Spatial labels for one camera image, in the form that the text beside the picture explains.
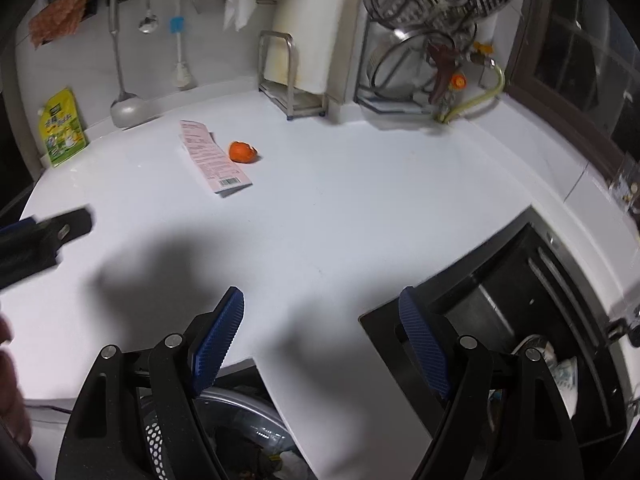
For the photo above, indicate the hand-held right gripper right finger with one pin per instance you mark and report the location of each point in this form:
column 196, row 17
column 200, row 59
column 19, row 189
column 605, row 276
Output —
column 422, row 345

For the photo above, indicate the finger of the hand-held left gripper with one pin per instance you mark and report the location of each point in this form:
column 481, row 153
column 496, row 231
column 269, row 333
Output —
column 70, row 225
column 15, row 225

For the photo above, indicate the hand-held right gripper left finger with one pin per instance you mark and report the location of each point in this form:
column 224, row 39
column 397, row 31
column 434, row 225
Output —
column 217, row 340

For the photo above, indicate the white mesh waste bin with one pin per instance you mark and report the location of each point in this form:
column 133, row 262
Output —
column 240, row 420

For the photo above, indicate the pink paper slip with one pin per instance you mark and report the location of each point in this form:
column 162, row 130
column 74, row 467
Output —
column 210, row 157

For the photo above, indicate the orange peel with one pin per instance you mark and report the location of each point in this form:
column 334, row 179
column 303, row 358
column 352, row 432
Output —
column 242, row 151

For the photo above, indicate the person's left hand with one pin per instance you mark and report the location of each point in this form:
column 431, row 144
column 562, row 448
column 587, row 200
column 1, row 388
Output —
column 12, row 390

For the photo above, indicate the black kitchen sink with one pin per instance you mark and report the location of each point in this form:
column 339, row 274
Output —
column 500, row 300

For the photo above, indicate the yellow green refill pouch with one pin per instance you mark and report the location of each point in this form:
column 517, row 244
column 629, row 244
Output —
column 64, row 130

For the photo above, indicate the metal ladle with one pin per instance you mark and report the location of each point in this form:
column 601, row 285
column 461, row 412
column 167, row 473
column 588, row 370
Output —
column 127, row 110

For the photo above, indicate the white bottle brush blue sponge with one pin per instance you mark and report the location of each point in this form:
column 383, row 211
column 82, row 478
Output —
column 181, row 72

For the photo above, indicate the orange dish cloth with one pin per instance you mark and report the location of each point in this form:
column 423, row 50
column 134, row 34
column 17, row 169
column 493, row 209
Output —
column 60, row 15

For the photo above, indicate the metal pot lid rack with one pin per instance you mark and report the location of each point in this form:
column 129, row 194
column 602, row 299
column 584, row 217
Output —
column 385, row 105

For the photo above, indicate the metal cutting board rack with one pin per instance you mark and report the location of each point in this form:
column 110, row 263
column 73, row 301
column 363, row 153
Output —
column 305, row 105

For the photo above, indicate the gas valve with orange knob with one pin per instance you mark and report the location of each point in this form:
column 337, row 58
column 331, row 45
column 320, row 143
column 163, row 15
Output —
column 457, row 80

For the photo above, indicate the glass pot lid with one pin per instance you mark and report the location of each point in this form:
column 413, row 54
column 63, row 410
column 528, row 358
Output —
column 395, row 70

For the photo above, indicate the white cutting board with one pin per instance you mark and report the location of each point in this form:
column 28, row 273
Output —
column 315, row 20

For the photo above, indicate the dark window frame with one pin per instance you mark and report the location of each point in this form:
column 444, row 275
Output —
column 570, row 50

